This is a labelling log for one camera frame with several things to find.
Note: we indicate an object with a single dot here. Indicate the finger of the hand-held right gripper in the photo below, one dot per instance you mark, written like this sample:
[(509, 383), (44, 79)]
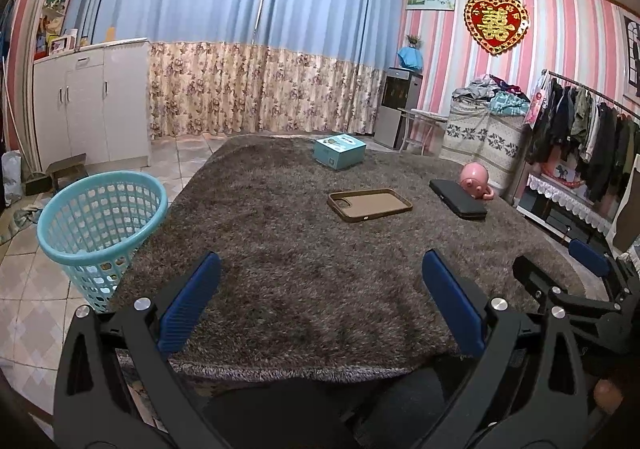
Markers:
[(537, 279), (587, 254)]

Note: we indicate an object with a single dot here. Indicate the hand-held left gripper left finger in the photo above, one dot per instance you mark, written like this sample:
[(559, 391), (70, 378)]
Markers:
[(192, 299)]

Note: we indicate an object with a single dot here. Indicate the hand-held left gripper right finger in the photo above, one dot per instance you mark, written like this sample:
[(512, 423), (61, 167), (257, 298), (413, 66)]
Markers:
[(452, 301)]

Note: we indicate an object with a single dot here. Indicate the light blue plastic basket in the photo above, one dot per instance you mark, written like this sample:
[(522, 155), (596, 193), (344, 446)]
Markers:
[(95, 259)]

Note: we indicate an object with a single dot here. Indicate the person's right hand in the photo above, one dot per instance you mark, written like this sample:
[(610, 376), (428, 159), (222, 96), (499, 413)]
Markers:
[(609, 394)]

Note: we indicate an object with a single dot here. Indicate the lace covered shelf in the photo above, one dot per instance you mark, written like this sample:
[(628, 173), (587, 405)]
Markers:
[(560, 199)]

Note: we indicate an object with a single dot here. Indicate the black flat case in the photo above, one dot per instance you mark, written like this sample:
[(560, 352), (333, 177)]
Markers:
[(460, 201)]

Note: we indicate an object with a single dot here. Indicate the grey shaggy blanket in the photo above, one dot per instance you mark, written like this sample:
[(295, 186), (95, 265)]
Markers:
[(300, 279)]

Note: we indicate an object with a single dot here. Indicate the row of hanging clothes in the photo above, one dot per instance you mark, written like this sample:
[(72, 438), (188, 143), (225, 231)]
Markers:
[(590, 139)]

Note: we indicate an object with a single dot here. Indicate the pink pig toy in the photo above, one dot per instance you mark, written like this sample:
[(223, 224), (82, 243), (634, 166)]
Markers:
[(475, 179)]

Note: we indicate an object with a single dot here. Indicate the brown tray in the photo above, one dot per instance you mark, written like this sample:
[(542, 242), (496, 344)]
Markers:
[(370, 205)]

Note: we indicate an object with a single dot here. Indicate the patterned cloth covered chest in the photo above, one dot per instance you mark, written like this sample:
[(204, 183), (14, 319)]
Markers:
[(480, 144)]

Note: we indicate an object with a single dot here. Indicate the metal clothes rack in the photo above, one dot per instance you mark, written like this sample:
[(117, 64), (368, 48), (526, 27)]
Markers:
[(590, 91)]

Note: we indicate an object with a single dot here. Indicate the person's dark clothing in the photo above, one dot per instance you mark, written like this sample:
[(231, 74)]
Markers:
[(310, 414)]

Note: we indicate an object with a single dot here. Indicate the low wooden stool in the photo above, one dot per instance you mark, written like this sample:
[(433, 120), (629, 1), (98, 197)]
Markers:
[(67, 168)]

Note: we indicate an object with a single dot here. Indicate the pile of clothes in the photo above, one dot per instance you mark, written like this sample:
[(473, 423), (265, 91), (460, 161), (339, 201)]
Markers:
[(492, 96)]

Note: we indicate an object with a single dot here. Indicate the teal cardboard box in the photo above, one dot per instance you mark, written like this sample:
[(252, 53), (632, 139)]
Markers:
[(340, 154)]

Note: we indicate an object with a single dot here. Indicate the small wooden side table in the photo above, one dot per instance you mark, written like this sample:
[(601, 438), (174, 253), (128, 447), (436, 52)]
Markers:
[(425, 115)]

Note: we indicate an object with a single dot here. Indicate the grey water dispenser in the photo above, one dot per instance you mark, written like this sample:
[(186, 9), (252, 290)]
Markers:
[(395, 114)]

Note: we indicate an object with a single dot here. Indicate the white cabinet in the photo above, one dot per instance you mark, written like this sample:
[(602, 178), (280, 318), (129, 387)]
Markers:
[(95, 104)]

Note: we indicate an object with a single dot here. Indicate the white floor bag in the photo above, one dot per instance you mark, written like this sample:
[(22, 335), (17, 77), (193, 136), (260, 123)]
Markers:
[(11, 176)]

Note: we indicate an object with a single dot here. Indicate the blue bottle cover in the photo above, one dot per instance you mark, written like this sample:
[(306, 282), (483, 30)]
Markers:
[(411, 60)]

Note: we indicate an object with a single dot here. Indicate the small potted plant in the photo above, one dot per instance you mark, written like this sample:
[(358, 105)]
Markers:
[(414, 41)]

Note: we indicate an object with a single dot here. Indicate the blue floral curtain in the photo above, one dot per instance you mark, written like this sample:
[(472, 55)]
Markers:
[(325, 54), (185, 29)]

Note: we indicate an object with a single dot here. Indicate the orange bottle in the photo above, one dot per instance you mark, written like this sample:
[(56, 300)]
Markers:
[(111, 34)]

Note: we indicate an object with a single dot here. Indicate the white countertop appliance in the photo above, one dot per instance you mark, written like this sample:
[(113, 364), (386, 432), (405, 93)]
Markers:
[(62, 45)]

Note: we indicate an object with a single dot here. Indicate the window wall sticker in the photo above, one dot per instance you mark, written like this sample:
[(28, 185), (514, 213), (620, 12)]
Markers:
[(632, 54)]

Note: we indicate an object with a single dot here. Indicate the red heart wall decoration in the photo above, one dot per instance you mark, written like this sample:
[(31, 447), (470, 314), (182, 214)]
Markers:
[(496, 24)]

